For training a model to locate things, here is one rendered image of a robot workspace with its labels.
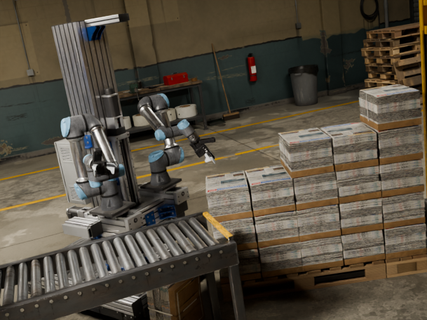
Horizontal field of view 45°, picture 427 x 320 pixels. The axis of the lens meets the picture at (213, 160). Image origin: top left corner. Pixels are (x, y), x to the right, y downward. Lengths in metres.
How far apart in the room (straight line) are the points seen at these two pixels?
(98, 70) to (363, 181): 1.92
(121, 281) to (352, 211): 1.73
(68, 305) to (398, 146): 2.26
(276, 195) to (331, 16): 8.12
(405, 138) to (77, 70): 2.20
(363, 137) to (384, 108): 0.22
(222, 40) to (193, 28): 0.62
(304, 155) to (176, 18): 6.94
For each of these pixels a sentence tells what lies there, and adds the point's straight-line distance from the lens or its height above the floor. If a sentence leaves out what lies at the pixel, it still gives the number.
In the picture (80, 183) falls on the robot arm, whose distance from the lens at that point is 3.35.
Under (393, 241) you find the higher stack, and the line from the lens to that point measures 3.78.
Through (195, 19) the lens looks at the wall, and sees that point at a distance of 10.12.
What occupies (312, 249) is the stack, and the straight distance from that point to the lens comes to 3.64.
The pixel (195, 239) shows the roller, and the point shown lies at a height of 0.80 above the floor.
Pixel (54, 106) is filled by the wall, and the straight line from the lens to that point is 9.70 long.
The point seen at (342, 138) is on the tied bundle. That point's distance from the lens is 3.43.
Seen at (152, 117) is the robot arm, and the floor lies 1.32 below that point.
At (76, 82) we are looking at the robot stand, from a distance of 3.59.
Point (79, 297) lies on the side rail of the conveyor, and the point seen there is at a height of 0.75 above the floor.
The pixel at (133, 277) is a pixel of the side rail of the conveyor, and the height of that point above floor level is 0.77.
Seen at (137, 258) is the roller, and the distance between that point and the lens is 2.70.
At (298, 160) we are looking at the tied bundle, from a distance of 3.40.
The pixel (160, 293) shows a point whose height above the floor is 0.32.
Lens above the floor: 1.91
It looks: 15 degrees down
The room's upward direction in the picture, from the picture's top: 9 degrees counter-clockwise
